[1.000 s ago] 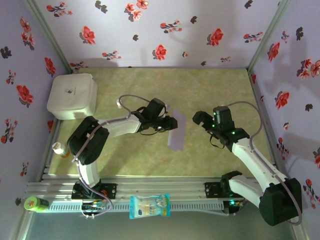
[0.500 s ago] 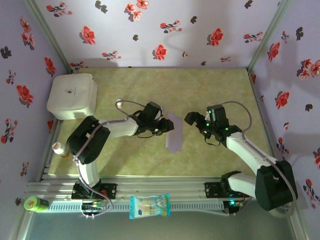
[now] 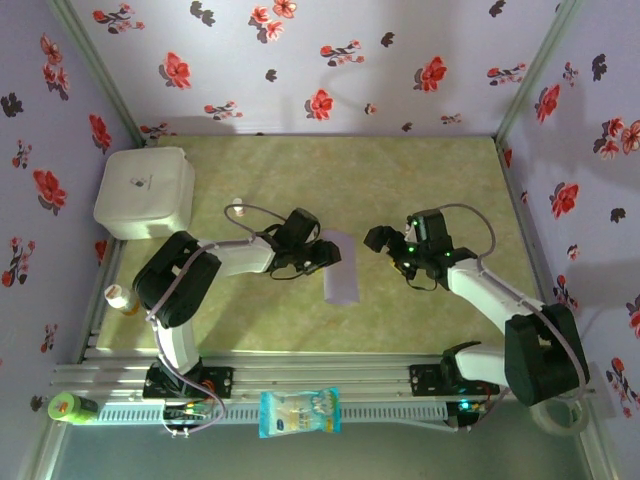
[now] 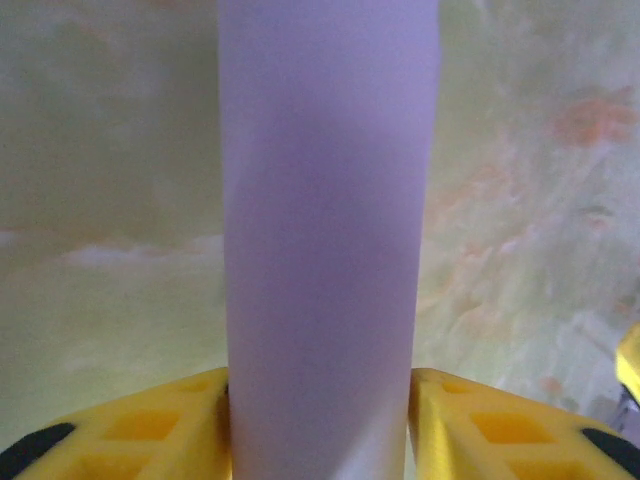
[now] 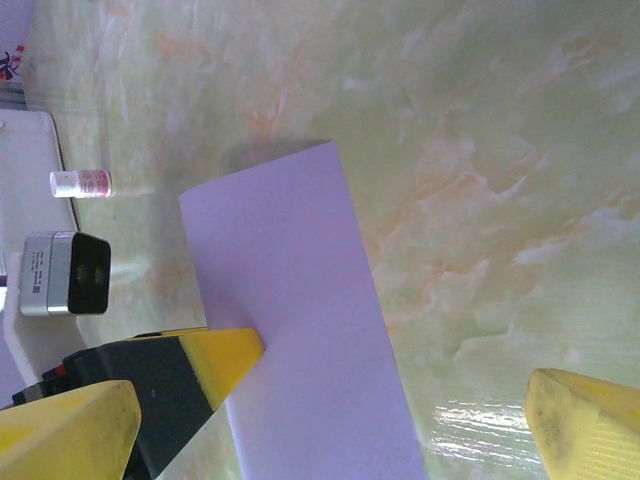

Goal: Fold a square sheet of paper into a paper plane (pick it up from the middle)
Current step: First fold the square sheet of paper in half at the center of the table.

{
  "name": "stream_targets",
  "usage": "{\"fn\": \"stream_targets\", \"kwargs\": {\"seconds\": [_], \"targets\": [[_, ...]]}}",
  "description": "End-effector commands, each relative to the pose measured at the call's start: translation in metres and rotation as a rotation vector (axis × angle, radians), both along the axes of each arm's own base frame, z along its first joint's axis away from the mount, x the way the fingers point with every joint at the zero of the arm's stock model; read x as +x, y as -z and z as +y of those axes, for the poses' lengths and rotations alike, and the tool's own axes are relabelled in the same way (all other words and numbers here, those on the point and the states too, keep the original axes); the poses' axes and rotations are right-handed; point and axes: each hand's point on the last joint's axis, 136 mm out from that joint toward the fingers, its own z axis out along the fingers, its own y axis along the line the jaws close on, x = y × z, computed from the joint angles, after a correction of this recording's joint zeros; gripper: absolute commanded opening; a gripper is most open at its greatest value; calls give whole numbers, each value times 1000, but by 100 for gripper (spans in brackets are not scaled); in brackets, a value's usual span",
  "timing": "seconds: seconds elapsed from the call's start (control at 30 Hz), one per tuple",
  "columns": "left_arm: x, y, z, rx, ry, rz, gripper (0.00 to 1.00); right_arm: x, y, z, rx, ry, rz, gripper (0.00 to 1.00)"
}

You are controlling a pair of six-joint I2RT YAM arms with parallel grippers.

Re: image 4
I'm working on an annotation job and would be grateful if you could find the purple square paper sheet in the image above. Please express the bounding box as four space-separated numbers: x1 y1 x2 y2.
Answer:
217 0 441 480

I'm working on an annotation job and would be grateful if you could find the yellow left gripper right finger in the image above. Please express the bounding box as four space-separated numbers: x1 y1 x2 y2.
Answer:
403 367 640 480

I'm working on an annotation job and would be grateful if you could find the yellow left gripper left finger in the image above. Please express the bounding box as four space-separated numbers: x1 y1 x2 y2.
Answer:
0 366 234 480

